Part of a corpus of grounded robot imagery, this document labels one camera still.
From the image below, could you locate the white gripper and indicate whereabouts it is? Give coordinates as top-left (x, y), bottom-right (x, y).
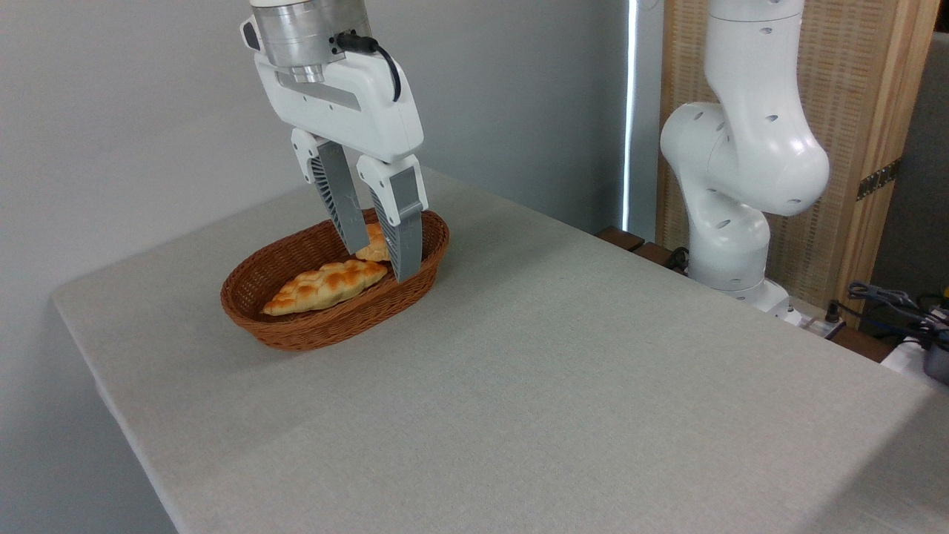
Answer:
top-left (254, 50), bottom-right (430, 283)

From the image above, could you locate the round golden bread bun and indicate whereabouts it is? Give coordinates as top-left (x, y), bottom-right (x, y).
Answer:
top-left (354, 221), bottom-right (391, 263)

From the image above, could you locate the long braided bread loaf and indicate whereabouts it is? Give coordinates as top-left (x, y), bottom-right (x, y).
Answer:
top-left (261, 259), bottom-right (389, 317)

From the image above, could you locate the brown wicker oval basket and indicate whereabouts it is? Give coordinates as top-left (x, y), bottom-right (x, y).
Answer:
top-left (220, 208), bottom-right (450, 352)

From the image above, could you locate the dark brown wooden block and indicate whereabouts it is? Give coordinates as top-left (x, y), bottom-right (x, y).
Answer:
top-left (595, 226), bottom-right (646, 253)
top-left (632, 242), bottom-right (690, 277)
top-left (830, 326), bottom-right (899, 364)

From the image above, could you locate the white vertical light strip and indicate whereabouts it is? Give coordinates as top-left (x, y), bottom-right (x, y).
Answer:
top-left (621, 0), bottom-right (638, 232)

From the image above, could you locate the white power strip with plug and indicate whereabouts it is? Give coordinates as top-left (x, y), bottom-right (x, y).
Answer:
top-left (795, 300), bottom-right (847, 340)

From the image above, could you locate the wooden woven folding screen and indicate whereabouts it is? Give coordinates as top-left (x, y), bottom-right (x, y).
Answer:
top-left (656, 0), bottom-right (941, 327)

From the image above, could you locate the brass screen hinge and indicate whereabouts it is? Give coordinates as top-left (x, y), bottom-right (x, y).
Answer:
top-left (856, 158), bottom-right (902, 202)

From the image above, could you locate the white box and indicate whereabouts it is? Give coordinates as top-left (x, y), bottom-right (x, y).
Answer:
top-left (881, 337), bottom-right (949, 395)

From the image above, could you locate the grey round container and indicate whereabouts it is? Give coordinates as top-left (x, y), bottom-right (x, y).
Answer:
top-left (922, 330), bottom-right (949, 386)

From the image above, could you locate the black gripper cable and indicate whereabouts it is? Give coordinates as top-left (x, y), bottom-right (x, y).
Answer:
top-left (334, 31), bottom-right (403, 102)

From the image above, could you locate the blue and black cable bundle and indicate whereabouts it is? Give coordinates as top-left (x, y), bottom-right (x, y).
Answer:
top-left (834, 280), bottom-right (949, 349)

